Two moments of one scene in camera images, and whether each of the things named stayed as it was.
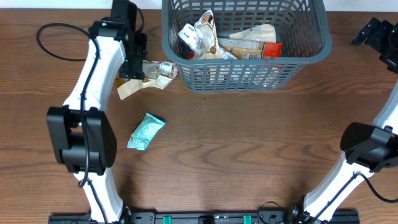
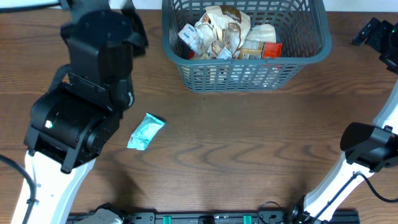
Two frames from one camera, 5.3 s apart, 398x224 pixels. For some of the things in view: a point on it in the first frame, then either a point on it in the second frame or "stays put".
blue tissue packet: x=189 y=34 stays put
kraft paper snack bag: x=264 y=32 stays put
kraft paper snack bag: x=157 y=74 to x=222 y=28
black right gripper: x=364 y=34 stays put
